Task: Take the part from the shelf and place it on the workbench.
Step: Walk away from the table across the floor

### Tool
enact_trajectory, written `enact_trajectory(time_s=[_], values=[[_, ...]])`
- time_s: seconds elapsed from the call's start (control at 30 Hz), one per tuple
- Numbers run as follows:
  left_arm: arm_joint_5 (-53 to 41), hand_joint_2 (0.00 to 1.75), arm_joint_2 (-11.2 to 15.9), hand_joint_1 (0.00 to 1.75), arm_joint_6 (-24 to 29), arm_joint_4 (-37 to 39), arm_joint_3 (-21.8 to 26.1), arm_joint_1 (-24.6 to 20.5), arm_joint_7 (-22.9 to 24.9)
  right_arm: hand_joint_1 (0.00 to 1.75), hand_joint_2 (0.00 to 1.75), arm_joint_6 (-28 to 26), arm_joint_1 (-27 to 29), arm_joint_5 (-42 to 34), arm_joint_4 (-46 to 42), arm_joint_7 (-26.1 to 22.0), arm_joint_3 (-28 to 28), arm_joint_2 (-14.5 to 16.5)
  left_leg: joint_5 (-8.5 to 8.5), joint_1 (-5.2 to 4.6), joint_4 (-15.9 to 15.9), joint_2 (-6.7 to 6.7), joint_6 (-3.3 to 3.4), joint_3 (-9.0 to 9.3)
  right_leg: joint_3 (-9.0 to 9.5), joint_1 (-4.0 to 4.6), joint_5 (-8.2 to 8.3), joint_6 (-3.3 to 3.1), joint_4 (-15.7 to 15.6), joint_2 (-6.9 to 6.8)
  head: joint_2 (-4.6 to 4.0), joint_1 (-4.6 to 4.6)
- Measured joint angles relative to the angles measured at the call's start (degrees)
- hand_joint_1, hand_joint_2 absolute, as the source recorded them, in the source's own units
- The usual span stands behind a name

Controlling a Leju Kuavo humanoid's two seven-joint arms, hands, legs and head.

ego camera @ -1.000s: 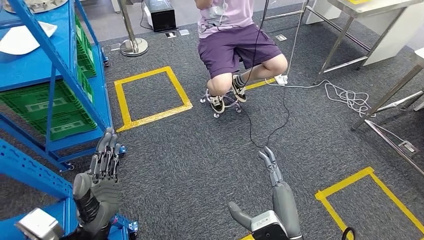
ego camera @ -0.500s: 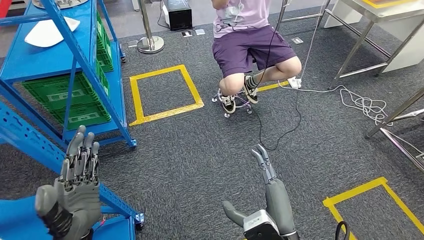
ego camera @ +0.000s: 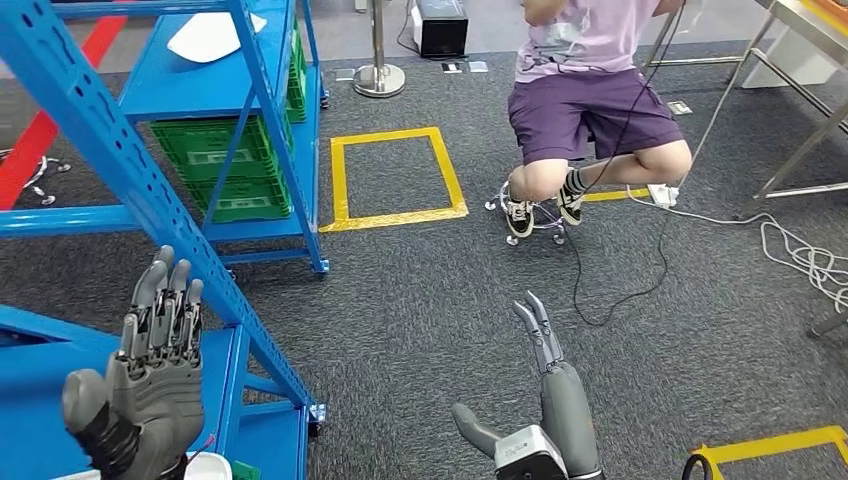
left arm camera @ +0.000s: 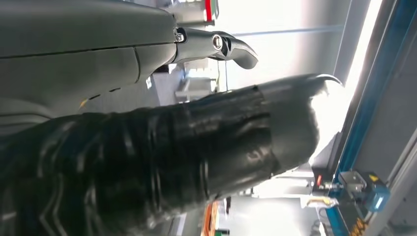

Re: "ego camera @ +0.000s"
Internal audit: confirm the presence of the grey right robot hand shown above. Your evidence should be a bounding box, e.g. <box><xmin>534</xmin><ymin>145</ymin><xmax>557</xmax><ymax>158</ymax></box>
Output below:
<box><xmin>451</xmin><ymin>290</ymin><xmax>603</xmax><ymax>480</ymax></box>

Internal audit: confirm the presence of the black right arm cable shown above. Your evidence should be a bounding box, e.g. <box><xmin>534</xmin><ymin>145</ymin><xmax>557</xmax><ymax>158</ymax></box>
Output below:
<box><xmin>680</xmin><ymin>453</ymin><xmax>714</xmax><ymax>480</ymax></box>

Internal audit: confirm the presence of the black box device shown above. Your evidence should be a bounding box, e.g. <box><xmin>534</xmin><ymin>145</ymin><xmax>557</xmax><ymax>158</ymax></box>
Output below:
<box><xmin>410</xmin><ymin>0</ymin><xmax>470</xmax><ymax>60</ymax></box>

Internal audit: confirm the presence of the white power strip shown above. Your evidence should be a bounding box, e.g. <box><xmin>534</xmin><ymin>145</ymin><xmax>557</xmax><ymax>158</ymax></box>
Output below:
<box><xmin>646</xmin><ymin>182</ymin><xmax>681</xmax><ymax>211</ymax></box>

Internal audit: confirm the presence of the yellow tape on table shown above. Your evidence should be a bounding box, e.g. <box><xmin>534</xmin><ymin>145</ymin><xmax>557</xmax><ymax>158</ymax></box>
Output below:
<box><xmin>798</xmin><ymin>0</ymin><xmax>848</xmax><ymax>36</ymax></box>

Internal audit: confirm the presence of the thin black floor cable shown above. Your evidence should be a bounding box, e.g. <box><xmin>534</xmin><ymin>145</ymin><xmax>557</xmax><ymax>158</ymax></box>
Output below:
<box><xmin>563</xmin><ymin>0</ymin><xmax>689</xmax><ymax>328</ymax></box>

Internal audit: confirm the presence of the chrome stanchion post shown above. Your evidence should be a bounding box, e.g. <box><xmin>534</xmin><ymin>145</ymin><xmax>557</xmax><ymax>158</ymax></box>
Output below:
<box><xmin>352</xmin><ymin>0</ymin><xmax>407</xmax><ymax>99</ymax></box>

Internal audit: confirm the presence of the thin grey tether cord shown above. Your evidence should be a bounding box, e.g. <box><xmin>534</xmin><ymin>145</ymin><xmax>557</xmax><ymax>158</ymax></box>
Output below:
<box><xmin>675</xmin><ymin>13</ymin><xmax>778</xmax><ymax>190</ymax></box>

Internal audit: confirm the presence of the person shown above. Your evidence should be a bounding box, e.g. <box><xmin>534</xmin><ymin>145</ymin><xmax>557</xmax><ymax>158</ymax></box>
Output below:
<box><xmin>505</xmin><ymin>0</ymin><xmax>694</xmax><ymax>240</ymax></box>

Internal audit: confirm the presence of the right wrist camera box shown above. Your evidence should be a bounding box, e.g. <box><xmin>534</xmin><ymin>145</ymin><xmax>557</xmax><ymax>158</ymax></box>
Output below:
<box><xmin>493</xmin><ymin>425</ymin><xmax>571</xmax><ymax>480</ymax></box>

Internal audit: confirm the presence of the white coiled floor cable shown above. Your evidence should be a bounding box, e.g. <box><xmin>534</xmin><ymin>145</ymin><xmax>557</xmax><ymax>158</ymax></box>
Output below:
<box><xmin>625</xmin><ymin>186</ymin><xmax>848</xmax><ymax>314</ymax></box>

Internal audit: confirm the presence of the white desk panel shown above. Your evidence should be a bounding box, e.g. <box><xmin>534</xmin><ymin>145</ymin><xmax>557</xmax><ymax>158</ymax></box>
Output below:
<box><xmin>740</xmin><ymin>25</ymin><xmax>831</xmax><ymax>91</ymax></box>

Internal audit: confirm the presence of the yellow floor tape square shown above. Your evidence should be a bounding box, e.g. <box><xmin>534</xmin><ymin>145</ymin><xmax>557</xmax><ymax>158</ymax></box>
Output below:
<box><xmin>692</xmin><ymin>425</ymin><xmax>848</xmax><ymax>480</ymax></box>
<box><xmin>318</xmin><ymin>125</ymin><xmax>470</xmax><ymax>234</ymax></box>
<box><xmin>582</xmin><ymin>188</ymin><xmax>652</xmax><ymax>204</ymax></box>

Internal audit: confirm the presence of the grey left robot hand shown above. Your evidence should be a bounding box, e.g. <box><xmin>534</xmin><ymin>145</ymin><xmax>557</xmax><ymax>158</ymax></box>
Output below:
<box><xmin>61</xmin><ymin>245</ymin><xmax>207</xmax><ymax>480</ymax></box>

